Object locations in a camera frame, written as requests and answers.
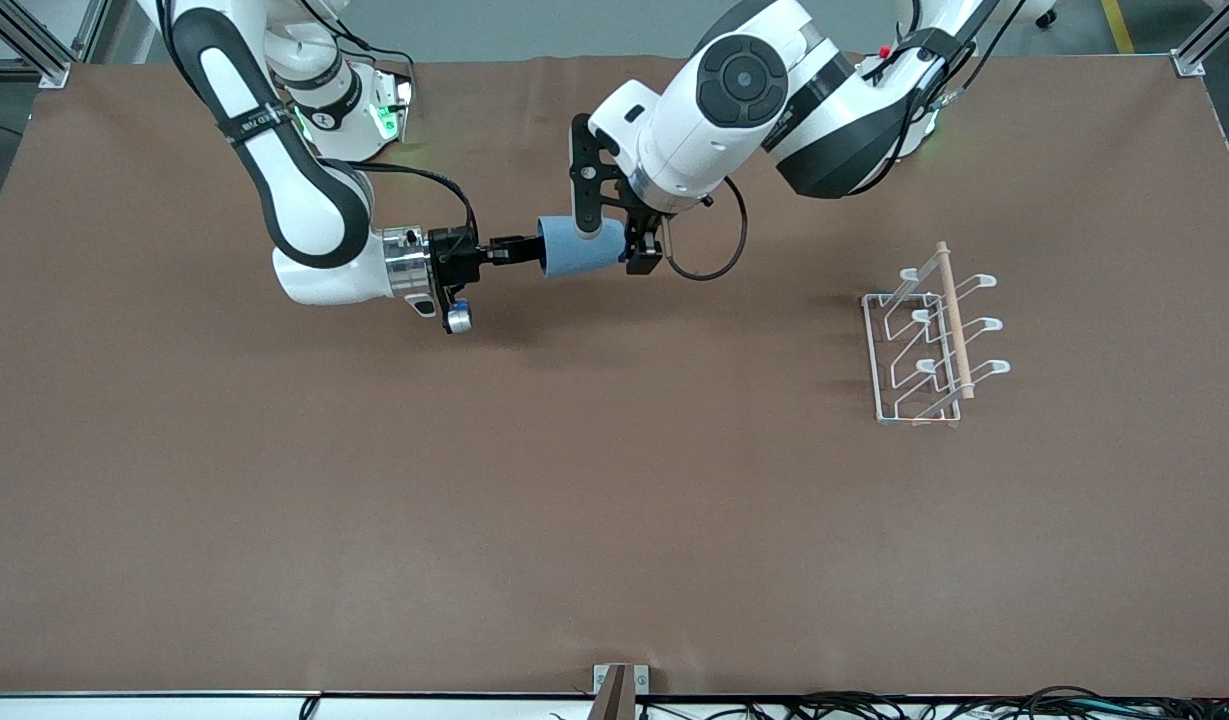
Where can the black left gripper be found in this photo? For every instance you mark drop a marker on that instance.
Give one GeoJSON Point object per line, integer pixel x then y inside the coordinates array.
{"type": "Point", "coordinates": [642, 247]}

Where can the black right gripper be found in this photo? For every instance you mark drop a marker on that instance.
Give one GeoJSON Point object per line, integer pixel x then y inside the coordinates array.
{"type": "Point", "coordinates": [453, 256]}

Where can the blue cup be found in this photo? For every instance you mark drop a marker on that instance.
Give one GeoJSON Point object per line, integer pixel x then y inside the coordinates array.
{"type": "Point", "coordinates": [579, 250]}

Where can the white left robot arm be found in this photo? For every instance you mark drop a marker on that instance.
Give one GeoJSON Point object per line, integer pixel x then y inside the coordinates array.
{"type": "Point", "coordinates": [744, 80]}

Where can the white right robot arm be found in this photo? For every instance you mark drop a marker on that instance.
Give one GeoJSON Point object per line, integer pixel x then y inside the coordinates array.
{"type": "Point", "coordinates": [304, 190]}

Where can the brown table cover mat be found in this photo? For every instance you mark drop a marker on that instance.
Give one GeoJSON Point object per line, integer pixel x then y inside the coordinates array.
{"type": "Point", "coordinates": [574, 500]}

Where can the grey metal bracket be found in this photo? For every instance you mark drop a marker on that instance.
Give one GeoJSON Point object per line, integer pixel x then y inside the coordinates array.
{"type": "Point", "coordinates": [642, 680]}

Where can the brown upright post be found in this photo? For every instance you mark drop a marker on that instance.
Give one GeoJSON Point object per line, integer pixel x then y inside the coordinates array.
{"type": "Point", "coordinates": [614, 700]}

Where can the aluminium frame post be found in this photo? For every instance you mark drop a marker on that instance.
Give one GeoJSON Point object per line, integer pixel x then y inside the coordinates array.
{"type": "Point", "coordinates": [1199, 45]}
{"type": "Point", "coordinates": [34, 45]}

